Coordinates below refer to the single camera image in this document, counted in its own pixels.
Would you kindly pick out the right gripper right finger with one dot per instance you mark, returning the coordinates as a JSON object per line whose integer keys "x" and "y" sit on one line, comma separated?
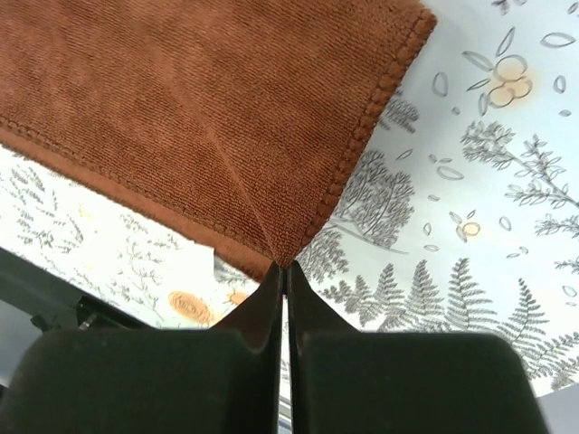
{"x": 347, "y": 381}

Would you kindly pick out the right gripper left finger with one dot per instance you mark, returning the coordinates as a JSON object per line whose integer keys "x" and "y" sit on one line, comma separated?
{"x": 224, "y": 379}

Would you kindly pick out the brown towel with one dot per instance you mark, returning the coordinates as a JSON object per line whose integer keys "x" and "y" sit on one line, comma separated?
{"x": 235, "y": 123}

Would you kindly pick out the floral patterned table mat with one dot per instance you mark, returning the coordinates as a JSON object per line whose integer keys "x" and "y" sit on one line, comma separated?
{"x": 461, "y": 216}

